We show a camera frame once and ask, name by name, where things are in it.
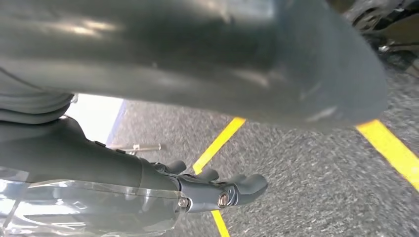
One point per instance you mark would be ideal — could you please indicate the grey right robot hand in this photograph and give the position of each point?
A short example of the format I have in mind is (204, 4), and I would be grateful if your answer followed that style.
(196, 59)

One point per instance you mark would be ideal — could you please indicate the steel side table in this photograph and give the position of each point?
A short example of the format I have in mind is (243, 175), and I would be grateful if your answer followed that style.
(144, 148)

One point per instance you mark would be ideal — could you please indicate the white cabinet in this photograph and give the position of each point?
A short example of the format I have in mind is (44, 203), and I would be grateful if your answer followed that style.
(91, 114)

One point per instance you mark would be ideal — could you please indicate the black right robot foot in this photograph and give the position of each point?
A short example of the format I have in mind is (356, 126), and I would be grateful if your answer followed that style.
(386, 26)

